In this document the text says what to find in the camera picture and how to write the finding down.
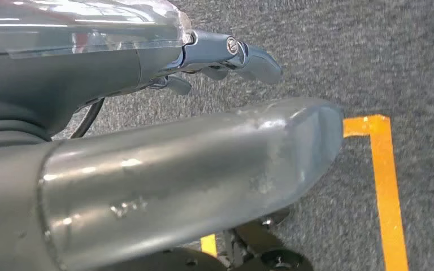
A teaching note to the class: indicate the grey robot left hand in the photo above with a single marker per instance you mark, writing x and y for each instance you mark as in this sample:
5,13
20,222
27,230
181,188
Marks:
89,74

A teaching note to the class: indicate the yellow floor tape square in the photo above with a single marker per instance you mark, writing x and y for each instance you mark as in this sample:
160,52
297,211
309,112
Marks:
385,187

